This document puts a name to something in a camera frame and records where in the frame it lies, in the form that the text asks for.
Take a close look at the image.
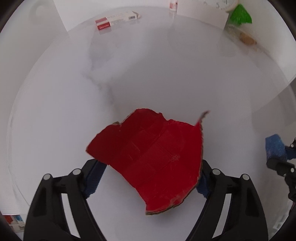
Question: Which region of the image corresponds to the red white small box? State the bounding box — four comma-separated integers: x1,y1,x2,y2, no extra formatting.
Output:
95,11,140,31

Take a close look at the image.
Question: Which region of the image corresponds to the red torn cardboard sheet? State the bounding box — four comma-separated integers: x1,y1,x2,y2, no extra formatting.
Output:
86,108,206,215

